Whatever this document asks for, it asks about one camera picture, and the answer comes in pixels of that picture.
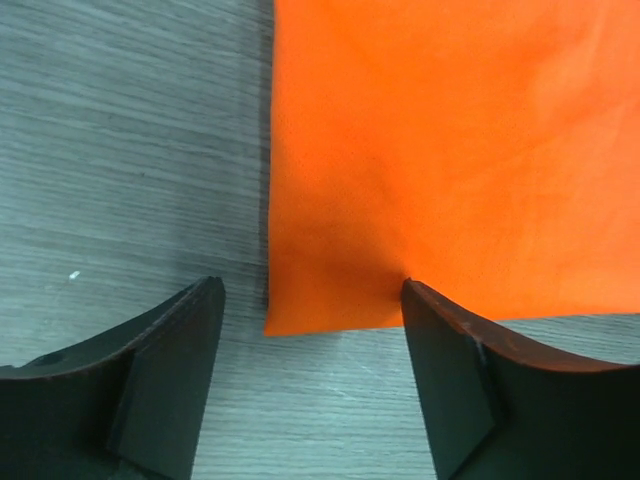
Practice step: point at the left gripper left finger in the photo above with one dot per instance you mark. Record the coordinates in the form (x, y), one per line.
(127, 403)

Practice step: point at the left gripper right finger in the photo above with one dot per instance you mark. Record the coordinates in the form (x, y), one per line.
(499, 405)

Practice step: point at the orange t shirt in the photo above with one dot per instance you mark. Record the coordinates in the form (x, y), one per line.
(489, 149)

